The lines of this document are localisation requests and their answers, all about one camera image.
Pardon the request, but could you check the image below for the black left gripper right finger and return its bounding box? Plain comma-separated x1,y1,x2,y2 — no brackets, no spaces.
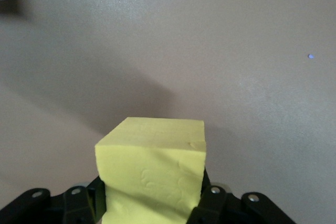
185,167,297,224

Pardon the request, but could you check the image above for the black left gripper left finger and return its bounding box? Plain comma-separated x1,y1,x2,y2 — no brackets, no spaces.
0,176,108,224

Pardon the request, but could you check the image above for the yellow foam cube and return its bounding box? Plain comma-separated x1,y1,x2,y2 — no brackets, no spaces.
93,116,207,224

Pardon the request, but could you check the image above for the brown table cover mat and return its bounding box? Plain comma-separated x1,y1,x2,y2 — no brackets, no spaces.
0,0,336,224

